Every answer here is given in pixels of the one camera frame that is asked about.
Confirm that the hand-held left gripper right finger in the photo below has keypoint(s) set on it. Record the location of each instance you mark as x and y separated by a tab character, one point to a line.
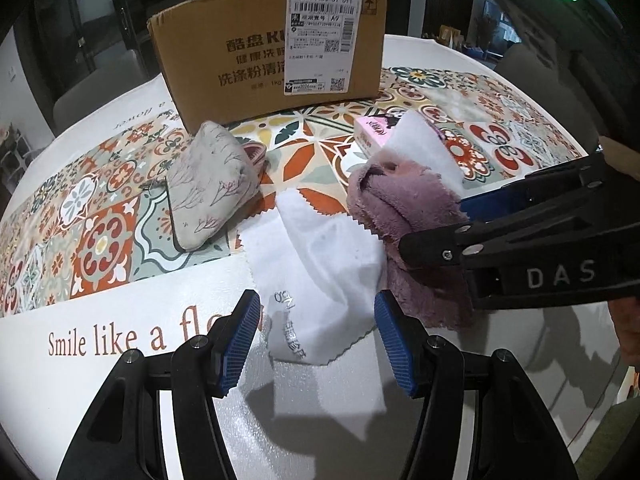
395	345

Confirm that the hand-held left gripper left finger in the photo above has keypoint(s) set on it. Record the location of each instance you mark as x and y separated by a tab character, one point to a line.
240	345

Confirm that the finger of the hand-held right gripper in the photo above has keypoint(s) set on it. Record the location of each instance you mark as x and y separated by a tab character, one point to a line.
492	202
430	250

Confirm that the pink fluffy towel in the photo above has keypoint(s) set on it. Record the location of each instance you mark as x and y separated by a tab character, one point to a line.
400	200

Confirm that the thick white cloth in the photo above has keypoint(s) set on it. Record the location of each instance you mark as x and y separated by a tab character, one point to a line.
422	140

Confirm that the thin white cloth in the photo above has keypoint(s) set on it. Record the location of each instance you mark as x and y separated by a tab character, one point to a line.
320	250

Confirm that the pink tissue pack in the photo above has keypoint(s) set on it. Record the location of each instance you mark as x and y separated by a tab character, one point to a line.
372	130

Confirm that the cardboard box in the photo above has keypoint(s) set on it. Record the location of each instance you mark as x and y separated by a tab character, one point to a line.
225	60

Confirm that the person's right hand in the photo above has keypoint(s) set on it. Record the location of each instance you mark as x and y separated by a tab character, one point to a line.
629	325

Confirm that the patterned tablecloth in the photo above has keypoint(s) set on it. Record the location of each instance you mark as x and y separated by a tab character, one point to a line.
125	210

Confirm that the grey blurred object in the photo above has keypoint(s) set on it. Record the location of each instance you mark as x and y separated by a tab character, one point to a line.
600	25

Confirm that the white storage rack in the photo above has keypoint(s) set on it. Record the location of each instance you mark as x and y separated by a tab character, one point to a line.
15	155

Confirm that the sliding glass door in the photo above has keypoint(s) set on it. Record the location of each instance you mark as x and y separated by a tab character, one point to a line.
90	10

